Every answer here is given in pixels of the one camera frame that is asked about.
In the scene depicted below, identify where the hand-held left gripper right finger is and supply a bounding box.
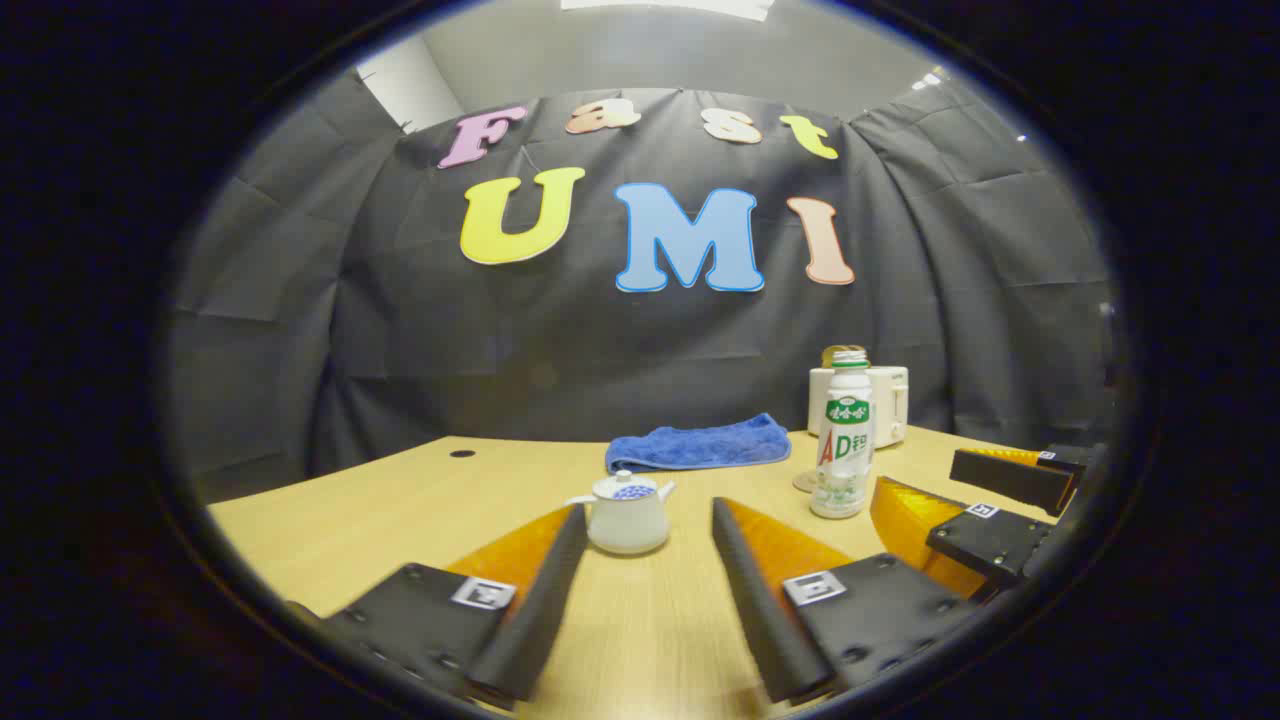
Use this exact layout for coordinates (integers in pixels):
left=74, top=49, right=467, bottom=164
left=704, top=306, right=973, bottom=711
left=710, top=496, right=979, bottom=706

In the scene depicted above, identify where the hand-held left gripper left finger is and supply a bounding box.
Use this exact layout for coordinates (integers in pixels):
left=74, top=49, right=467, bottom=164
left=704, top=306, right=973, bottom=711
left=318, top=503, right=591, bottom=711

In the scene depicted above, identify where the white teacup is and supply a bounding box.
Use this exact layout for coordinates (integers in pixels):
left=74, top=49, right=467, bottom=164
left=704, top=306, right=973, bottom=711
left=565, top=480, right=677, bottom=557

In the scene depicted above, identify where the white green-label water bottle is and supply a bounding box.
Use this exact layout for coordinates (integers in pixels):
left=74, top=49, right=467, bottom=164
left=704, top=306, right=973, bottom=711
left=809, top=348, right=877, bottom=520

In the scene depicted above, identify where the white toaster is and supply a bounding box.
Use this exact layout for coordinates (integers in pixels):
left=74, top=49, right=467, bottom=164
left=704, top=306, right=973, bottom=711
left=807, top=365, right=912, bottom=449

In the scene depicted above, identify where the blue towel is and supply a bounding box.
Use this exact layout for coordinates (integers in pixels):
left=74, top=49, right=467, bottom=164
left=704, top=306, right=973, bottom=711
left=604, top=412, right=793, bottom=475

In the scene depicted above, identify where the black backdrop cloth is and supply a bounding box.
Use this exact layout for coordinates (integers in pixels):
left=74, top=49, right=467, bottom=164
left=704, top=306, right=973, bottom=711
left=165, top=70, right=1121, bottom=501

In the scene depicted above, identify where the large ceiling light panel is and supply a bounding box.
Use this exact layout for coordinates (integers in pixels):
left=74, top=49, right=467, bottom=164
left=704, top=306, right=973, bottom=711
left=558, top=0, right=778, bottom=23

